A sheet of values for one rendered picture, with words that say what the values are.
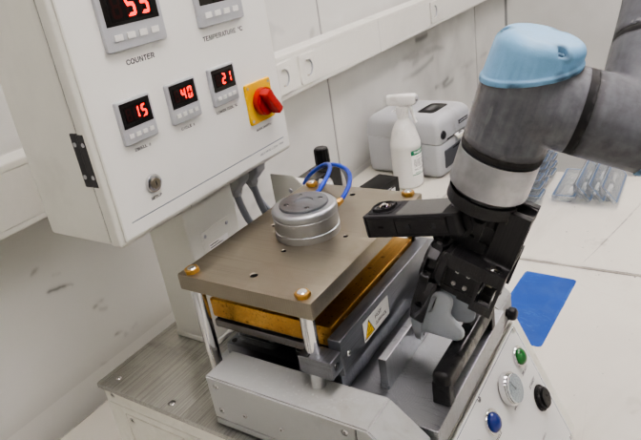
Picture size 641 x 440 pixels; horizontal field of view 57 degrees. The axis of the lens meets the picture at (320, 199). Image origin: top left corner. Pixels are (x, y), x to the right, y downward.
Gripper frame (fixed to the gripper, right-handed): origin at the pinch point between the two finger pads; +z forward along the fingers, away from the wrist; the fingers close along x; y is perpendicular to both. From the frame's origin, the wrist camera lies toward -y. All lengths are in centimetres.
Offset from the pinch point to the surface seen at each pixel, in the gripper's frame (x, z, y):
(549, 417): 11.9, 14.4, 18.1
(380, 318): -3.2, -1.4, -3.6
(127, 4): -7.8, -28.0, -37.3
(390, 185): 70, 27, -31
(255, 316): -10.2, 0.9, -15.6
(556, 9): 246, 14, -35
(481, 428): -2.2, 7.1, 10.9
